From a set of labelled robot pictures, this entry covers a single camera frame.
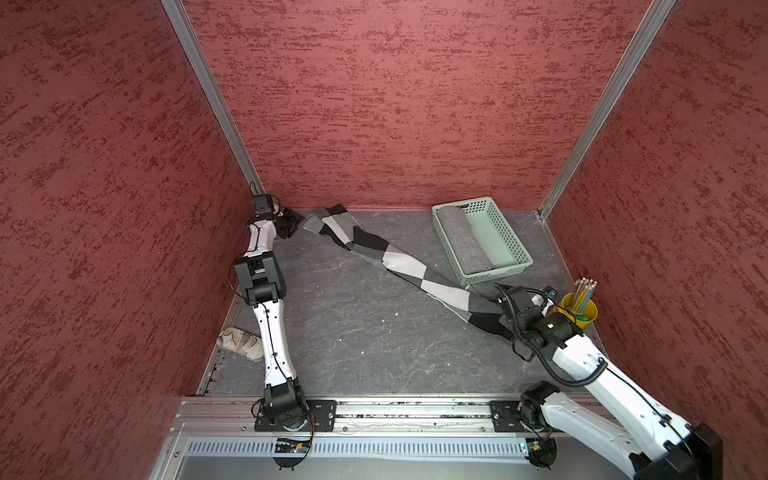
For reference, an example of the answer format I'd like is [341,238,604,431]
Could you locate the black white checkered scarf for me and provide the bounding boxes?
[301,205,513,340]

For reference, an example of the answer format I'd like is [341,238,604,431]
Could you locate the grey knitted scarf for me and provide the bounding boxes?
[436,206,493,275]

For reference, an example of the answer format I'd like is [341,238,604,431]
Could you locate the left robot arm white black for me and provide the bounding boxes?
[233,209,310,431]

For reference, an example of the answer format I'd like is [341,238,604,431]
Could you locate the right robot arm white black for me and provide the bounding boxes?
[497,285,724,479]

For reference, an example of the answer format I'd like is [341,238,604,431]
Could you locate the light green plastic basket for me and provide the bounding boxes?
[432,197,533,288]

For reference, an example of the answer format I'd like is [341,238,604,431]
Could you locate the yellow pencil cup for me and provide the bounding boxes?
[555,293,599,328]

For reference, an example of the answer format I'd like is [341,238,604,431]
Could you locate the crumpled beige cloth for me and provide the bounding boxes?
[217,327,264,362]

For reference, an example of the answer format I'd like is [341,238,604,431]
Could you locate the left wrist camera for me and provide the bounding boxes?
[252,194,277,223]

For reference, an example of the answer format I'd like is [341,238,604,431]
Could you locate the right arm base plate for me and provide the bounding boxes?
[489,399,564,436]

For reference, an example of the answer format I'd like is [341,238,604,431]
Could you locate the aluminium front rail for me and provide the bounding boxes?
[171,394,526,437]

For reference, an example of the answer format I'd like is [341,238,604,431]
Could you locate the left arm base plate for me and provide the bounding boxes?
[251,399,338,433]

